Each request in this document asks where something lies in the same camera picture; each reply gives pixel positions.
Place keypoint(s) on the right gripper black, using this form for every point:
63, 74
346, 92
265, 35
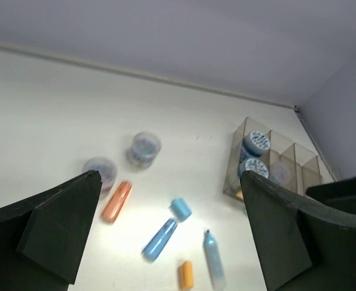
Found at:
340, 195

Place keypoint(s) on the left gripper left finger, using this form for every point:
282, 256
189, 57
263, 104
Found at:
43, 237

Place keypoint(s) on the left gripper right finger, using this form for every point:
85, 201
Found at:
301, 243

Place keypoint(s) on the orange marker cap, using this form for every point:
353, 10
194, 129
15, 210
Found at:
115, 204

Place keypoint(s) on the blue lid round jar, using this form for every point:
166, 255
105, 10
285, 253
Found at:
255, 165
254, 145

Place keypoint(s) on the clear jar of clips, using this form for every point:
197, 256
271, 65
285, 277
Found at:
143, 150
107, 170

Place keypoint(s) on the blue marker cap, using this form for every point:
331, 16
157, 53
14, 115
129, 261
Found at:
158, 242

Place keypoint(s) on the clear four-compartment organizer tray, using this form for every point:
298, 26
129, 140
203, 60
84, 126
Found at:
290, 165

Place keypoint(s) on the blue marker pen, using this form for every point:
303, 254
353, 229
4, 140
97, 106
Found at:
214, 263

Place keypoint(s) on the small orange cap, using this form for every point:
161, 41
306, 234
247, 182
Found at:
186, 275

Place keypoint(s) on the small light blue cap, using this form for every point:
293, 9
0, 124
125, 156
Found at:
180, 209

